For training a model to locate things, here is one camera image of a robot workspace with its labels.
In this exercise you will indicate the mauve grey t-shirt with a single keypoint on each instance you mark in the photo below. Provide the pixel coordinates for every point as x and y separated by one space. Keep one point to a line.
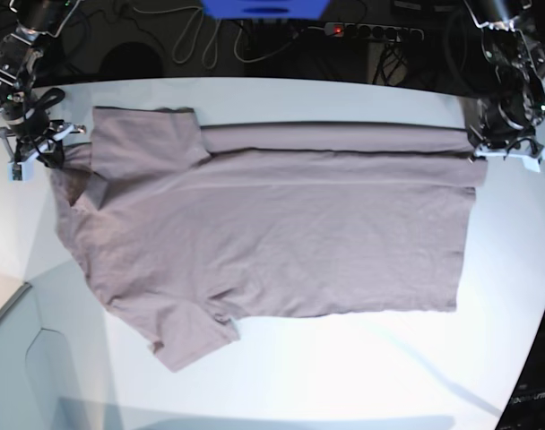
181 231

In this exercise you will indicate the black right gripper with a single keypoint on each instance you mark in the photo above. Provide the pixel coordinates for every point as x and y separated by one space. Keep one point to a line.
26 116

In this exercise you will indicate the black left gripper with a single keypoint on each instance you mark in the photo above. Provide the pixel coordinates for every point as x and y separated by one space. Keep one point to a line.
504 123

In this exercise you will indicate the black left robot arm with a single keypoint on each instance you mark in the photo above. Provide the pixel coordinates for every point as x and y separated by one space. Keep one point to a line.
509 43

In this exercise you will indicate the black power strip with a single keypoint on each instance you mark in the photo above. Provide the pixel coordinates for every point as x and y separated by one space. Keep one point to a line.
372 32

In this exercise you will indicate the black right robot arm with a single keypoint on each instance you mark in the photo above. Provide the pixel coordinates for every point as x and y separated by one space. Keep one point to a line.
38 24

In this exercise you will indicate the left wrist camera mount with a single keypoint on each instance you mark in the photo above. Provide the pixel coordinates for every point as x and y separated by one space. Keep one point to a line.
526 149

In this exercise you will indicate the blue plastic box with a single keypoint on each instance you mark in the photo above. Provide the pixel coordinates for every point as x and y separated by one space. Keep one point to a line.
265 9

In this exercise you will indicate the grey table side panel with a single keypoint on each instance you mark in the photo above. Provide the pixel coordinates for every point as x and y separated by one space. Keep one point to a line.
29 392

